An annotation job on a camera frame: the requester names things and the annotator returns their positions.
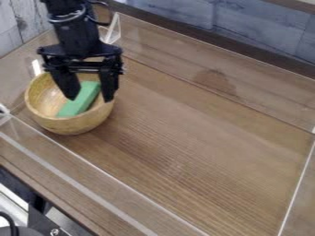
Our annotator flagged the black metal bracket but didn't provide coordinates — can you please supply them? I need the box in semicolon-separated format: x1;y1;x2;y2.
27;206;71;236

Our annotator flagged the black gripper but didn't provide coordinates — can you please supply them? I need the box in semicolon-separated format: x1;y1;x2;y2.
36;12;126;103

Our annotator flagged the green rectangular block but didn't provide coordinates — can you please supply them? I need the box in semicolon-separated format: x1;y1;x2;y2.
56;81;102;118

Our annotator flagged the wooden bowl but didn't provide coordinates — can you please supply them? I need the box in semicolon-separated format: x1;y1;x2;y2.
24;73;115;136

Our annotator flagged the black cable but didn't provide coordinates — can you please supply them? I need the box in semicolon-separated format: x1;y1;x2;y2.
0;211;20;236

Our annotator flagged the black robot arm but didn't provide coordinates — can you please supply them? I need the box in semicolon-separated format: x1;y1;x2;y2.
37;0;123;102

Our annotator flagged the clear acrylic corner bracket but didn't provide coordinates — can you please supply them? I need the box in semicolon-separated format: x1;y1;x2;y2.
99;13;120;44

